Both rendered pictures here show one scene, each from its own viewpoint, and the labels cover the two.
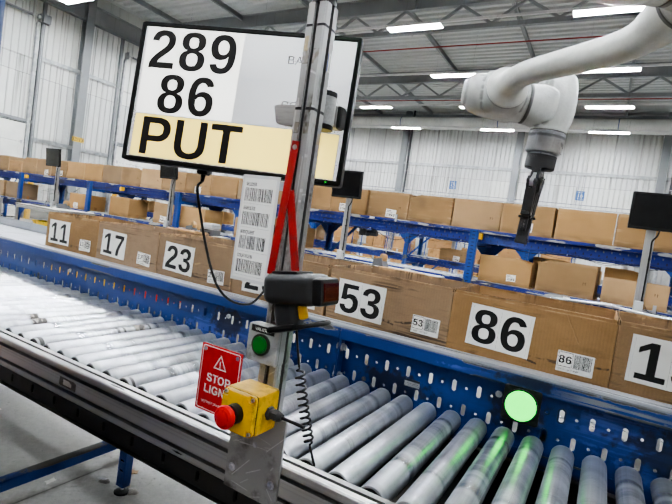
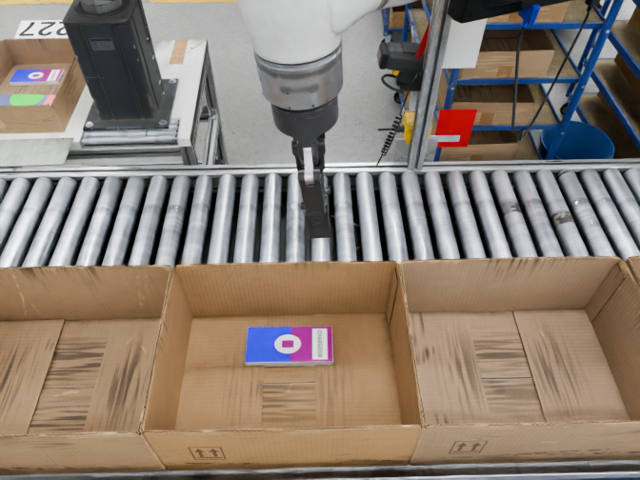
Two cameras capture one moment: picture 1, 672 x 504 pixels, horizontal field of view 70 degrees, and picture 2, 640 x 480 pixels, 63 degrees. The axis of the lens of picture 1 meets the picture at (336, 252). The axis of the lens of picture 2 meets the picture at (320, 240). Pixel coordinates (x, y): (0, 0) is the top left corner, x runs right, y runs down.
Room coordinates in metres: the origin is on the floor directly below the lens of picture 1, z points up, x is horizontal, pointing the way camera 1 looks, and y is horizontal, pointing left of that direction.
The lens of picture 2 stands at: (1.70, -0.74, 1.77)
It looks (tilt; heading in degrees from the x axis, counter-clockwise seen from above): 50 degrees down; 149
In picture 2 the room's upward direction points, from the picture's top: straight up
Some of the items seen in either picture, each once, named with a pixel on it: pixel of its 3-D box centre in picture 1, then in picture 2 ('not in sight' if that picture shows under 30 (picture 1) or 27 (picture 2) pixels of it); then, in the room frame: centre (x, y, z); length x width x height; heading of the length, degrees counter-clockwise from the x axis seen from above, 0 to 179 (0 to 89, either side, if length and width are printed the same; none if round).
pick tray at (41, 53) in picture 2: not in sight; (31, 83); (-0.04, -0.78, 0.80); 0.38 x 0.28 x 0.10; 151
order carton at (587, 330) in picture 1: (532, 329); (287, 362); (1.32, -0.57, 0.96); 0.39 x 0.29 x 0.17; 60
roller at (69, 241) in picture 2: not in sight; (67, 248); (0.64, -0.86, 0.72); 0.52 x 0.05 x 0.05; 150
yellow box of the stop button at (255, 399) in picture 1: (263, 415); (403, 126); (0.79, 0.08, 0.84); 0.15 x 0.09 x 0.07; 60
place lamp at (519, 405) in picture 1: (520, 406); not in sight; (1.12, -0.49, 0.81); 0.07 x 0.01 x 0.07; 60
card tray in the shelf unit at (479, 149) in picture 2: not in sight; (467, 122); (0.47, 0.72, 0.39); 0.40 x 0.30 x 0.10; 151
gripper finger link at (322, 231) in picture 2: not in sight; (317, 219); (1.28, -0.49, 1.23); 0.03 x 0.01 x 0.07; 60
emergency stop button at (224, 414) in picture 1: (229, 415); not in sight; (0.77, 0.13, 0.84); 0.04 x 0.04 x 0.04; 60
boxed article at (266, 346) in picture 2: not in sight; (290, 346); (1.26, -0.54, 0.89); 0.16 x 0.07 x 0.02; 60
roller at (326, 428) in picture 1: (340, 421); (421, 242); (1.08, -0.07, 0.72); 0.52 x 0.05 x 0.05; 150
